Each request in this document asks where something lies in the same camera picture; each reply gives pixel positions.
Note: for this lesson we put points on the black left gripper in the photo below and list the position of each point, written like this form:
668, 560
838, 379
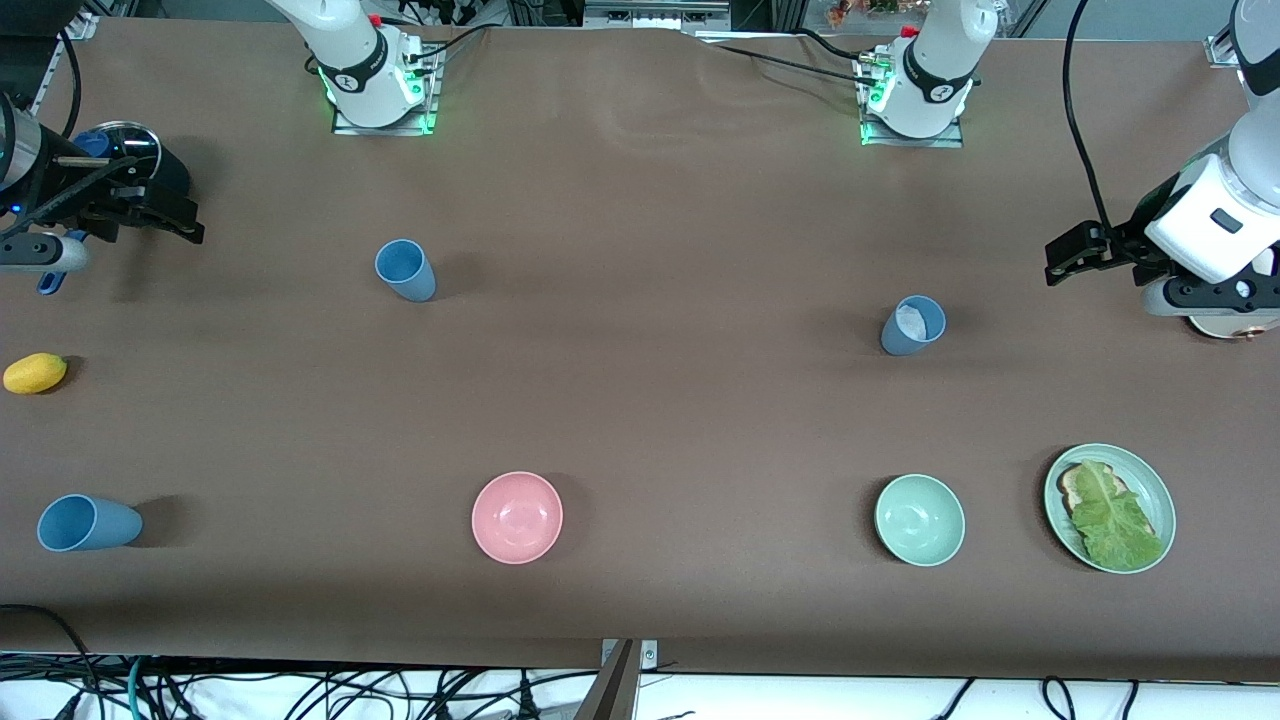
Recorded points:
1122, 244

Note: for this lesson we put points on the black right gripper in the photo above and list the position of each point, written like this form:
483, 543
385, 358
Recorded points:
158, 180

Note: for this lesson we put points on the blue cup holding paper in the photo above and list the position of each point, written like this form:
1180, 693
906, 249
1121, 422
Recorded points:
900, 340

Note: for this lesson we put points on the blue plastic cup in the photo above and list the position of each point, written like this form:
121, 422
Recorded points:
410, 280
110, 525

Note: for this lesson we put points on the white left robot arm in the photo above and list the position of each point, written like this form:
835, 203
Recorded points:
940, 60

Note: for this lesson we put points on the glass lid blue knob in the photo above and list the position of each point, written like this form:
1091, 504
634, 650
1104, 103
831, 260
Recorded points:
135, 148

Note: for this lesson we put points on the cream white cooking pot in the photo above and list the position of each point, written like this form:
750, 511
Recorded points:
1230, 328

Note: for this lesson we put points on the white crumpled paper wad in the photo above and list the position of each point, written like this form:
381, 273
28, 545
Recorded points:
912, 320

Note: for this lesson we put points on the yellow lemon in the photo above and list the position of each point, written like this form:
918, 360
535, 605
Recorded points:
35, 373

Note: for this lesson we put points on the toast bread slice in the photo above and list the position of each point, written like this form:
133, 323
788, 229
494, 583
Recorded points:
1072, 490

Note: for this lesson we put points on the mint green plate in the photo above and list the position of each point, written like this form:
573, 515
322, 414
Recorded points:
1150, 490

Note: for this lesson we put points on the green lettuce leaf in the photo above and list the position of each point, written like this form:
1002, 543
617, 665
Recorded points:
1115, 525

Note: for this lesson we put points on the mint green bowl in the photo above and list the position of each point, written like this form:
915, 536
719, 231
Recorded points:
920, 520

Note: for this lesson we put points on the pink bowl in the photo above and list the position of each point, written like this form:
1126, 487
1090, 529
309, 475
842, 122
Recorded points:
517, 517

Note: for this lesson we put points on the grey power strip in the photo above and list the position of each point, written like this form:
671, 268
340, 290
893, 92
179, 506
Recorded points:
650, 15

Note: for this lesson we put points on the dark metal leg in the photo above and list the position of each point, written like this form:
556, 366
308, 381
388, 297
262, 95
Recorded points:
610, 695

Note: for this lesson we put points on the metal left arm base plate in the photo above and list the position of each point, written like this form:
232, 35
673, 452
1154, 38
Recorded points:
945, 141

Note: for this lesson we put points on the silver frame corner bracket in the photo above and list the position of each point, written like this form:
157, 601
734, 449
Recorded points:
1222, 50
82, 25

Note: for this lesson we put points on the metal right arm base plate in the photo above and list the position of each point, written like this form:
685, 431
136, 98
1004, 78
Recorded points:
430, 100

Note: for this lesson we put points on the silver table edge bracket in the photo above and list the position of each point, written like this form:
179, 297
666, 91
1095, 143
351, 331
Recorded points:
648, 655

